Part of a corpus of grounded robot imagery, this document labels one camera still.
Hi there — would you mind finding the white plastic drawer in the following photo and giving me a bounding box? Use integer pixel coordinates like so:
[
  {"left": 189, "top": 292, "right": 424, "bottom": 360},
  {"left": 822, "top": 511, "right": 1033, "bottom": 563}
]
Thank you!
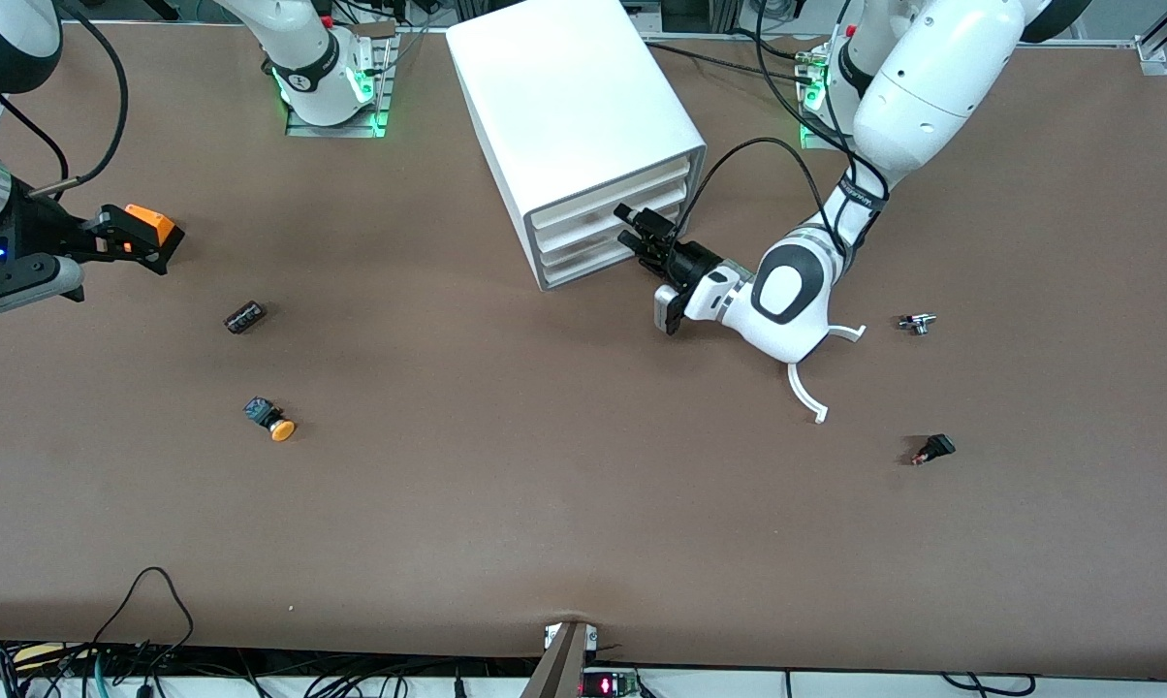
[
  {"left": 527, "top": 160, "right": 693, "bottom": 234},
  {"left": 533, "top": 192, "right": 689, "bottom": 261},
  {"left": 539, "top": 228, "right": 683, "bottom": 290}
]

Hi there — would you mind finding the white curved plastic piece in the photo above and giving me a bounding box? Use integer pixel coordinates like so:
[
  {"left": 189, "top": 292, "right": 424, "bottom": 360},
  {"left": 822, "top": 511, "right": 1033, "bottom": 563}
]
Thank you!
[{"left": 787, "top": 325, "right": 867, "bottom": 425}]

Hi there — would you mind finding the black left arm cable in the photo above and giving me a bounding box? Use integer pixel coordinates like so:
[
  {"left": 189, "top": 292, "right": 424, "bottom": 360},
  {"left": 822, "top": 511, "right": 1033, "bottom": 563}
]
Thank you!
[{"left": 676, "top": 0, "right": 895, "bottom": 258}]

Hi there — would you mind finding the brown camera post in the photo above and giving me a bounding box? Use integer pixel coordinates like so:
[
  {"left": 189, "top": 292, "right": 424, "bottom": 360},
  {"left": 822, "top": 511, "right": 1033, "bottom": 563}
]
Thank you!
[{"left": 520, "top": 620, "right": 592, "bottom": 698}]

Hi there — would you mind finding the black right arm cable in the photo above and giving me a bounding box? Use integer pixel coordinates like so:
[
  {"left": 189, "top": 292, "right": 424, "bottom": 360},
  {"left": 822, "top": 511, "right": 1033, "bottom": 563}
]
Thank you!
[{"left": 0, "top": 0, "right": 130, "bottom": 200}]

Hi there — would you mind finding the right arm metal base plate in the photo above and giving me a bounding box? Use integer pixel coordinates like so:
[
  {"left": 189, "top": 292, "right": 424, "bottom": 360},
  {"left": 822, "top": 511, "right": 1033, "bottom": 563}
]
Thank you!
[{"left": 286, "top": 34, "right": 397, "bottom": 139}]

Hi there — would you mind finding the black looped cable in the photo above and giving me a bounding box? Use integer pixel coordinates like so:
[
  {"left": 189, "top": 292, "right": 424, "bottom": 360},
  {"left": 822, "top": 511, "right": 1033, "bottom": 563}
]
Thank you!
[{"left": 89, "top": 567, "right": 197, "bottom": 670}]

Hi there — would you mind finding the orange mushroom push button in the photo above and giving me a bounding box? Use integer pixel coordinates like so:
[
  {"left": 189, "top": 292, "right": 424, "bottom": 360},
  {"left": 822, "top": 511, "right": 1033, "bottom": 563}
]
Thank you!
[{"left": 243, "top": 396, "right": 297, "bottom": 443}]

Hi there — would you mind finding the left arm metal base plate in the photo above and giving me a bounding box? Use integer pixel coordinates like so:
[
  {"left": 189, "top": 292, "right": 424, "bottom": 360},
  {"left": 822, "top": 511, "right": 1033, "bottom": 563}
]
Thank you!
[{"left": 799, "top": 44, "right": 861, "bottom": 153}]

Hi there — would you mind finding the small device with red display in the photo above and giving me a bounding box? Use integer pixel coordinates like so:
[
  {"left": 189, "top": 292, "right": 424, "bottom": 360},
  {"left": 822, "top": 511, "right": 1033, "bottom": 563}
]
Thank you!
[{"left": 581, "top": 667, "right": 640, "bottom": 698}]

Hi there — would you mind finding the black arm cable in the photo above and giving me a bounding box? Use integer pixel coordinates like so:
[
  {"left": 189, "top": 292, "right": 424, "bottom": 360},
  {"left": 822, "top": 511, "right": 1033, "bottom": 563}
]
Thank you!
[
  {"left": 0, "top": 0, "right": 130, "bottom": 200},
  {"left": 676, "top": 0, "right": 895, "bottom": 258}
]

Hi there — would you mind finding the black cable on table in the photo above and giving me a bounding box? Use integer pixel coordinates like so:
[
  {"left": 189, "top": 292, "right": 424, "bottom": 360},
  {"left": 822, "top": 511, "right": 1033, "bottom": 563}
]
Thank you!
[{"left": 642, "top": 29, "right": 809, "bottom": 84}]

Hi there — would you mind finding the white drawer cabinet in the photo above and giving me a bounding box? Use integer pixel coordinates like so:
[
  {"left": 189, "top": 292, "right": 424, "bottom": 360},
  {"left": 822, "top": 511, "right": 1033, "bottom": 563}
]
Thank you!
[{"left": 446, "top": 0, "right": 709, "bottom": 293}]

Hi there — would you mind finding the orange box with black base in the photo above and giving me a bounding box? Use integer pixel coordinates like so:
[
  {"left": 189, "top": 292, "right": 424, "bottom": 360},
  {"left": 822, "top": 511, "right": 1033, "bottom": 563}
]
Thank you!
[{"left": 121, "top": 204, "right": 186, "bottom": 276}]

